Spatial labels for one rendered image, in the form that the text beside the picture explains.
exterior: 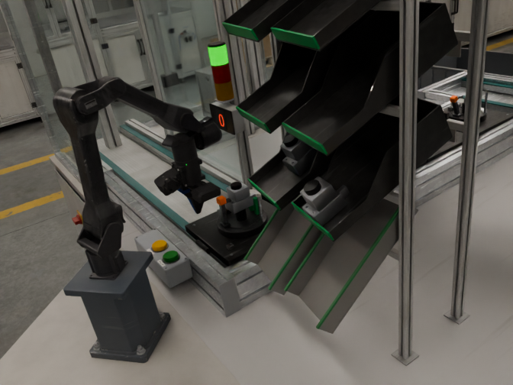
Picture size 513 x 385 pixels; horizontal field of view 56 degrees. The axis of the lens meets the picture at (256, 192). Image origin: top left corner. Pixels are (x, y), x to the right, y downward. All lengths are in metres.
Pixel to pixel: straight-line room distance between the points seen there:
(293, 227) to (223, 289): 0.22
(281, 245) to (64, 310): 0.63
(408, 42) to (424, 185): 0.86
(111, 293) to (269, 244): 0.36
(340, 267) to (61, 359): 0.69
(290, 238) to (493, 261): 0.55
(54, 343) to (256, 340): 0.50
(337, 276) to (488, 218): 0.67
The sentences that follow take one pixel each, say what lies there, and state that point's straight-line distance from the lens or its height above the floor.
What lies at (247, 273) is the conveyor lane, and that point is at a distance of 1.18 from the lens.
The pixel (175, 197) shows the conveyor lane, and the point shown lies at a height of 0.92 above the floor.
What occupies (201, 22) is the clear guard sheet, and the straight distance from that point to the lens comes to 1.49.
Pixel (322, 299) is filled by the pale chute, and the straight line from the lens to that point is 0.98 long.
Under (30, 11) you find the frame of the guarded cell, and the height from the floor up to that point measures 1.54.
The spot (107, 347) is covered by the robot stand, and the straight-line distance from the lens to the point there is 1.20.
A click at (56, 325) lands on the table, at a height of 0.86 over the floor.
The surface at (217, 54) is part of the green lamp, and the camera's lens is 1.36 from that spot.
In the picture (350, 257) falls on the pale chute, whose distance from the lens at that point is 0.97.
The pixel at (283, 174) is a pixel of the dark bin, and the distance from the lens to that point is 1.01.
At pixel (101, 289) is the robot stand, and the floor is 1.06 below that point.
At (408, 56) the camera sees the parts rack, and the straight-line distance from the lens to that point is 0.76.
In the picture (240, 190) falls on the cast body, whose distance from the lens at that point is 1.26.
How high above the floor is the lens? 1.66
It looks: 28 degrees down
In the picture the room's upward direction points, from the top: 9 degrees counter-clockwise
